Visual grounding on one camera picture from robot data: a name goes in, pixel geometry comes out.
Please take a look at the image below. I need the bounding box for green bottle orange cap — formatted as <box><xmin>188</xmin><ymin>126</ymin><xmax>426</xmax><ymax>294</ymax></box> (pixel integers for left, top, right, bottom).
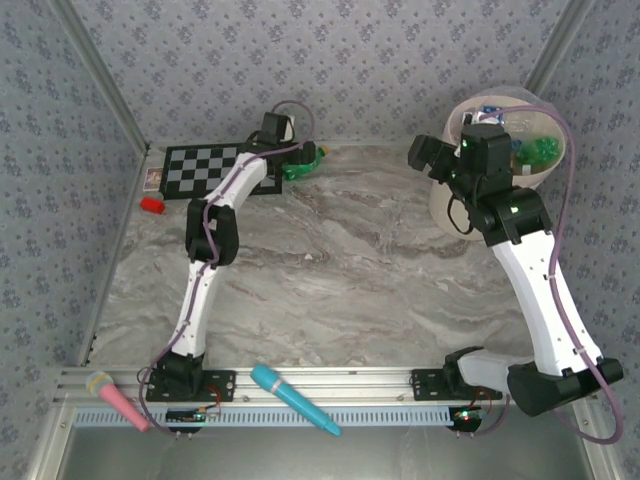
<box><xmin>514</xmin><ymin>135</ymin><xmax>559</xmax><ymax>165</ymax></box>

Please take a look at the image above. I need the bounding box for aluminium frame rail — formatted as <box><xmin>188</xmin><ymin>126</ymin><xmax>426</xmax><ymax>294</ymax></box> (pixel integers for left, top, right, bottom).
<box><xmin>54</xmin><ymin>364</ymin><xmax>599</xmax><ymax>407</ymax></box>

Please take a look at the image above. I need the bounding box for left circuit board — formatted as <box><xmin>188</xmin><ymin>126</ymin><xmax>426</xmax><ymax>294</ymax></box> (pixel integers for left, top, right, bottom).
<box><xmin>164</xmin><ymin>405</ymin><xmax>222</xmax><ymax>427</ymax></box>

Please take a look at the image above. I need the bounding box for beige round bin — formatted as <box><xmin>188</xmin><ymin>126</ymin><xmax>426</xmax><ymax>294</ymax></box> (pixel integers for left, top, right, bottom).
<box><xmin>428</xmin><ymin>85</ymin><xmax>569</xmax><ymax>241</ymax></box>

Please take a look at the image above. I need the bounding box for aluminium back rail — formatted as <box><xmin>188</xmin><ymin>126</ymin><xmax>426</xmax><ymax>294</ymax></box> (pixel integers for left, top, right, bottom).
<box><xmin>148</xmin><ymin>139</ymin><xmax>442</xmax><ymax>150</ymax></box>

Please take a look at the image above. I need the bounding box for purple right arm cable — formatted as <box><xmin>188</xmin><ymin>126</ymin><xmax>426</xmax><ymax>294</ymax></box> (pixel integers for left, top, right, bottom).
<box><xmin>479</xmin><ymin>103</ymin><xmax>626</xmax><ymax>446</ymax></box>

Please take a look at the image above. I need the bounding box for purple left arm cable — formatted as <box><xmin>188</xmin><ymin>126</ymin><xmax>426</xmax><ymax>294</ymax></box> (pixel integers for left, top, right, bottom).
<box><xmin>138</xmin><ymin>99</ymin><xmax>316</xmax><ymax>439</ymax></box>

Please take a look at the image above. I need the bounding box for clear plastic bin liner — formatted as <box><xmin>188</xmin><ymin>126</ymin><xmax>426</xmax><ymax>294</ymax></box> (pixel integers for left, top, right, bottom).
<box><xmin>446</xmin><ymin>83</ymin><xmax>570</xmax><ymax>201</ymax></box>

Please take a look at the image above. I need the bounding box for black grey checkerboard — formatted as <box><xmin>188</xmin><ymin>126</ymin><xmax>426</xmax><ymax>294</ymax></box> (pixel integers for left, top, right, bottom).
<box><xmin>159</xmin><ymin>142</ymin><xmax>285</xmax><ymax>202</ymax></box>

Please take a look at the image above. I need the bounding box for green bottle yellow cap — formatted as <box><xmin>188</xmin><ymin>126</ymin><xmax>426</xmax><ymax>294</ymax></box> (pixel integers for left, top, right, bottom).
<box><xmin>282</xmin><ymin>144</ymin><xmax>331</xmax><ymax>182</ymax></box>

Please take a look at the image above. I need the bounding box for cyan marker pen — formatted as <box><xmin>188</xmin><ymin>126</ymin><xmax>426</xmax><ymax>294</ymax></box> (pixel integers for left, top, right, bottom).
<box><xmin>249</xmin><ymin>363</ymin><xmax>343</xmax><ymax>438</ymax></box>

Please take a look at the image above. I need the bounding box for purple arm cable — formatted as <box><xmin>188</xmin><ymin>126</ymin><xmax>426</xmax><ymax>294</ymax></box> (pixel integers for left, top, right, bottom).
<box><xmin>479</xmin><ymin>103</ymin><xmax>626</xmax><ymax>446</ymax></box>
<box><xmin>138</xmin><ymin>99</ymin><xmax>316</xmax><ymax>439</ymax></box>

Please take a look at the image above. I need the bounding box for aluminium corner post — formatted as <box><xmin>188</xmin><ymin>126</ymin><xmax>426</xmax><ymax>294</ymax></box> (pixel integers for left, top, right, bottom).
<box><xmin>49</xmin><ymin>0</ymin><xmax>152</xmax><ymax>151</ymax></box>
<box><xmin>524</xmin><ymin>0</ymin><xmax>599</xmax><ymax>96</ymax></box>

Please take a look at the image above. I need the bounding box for pink marker pen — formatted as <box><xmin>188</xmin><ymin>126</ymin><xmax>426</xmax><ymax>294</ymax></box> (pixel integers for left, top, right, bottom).
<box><xmin>84</xmin><ymin>370</ymin><xmax>151</xmax><ymax>434</ymax></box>

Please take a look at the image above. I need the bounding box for circuit board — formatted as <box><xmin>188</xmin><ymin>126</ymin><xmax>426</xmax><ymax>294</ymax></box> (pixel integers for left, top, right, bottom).
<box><xmin>448</xmin><ymin>405</ymin><xmax>489</xmax><ymax>431</ymax></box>
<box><xmin>164</xmin><ymin>405</ymin><xmax>222</xmax><ymax>427</ymax></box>

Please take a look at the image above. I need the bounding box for right circuit board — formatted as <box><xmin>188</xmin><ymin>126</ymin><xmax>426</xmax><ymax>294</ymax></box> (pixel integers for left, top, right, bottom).
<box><xmin>448</xmin><ymin>405</ymin><xmax>489</xmax><ymax>431</ymax></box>

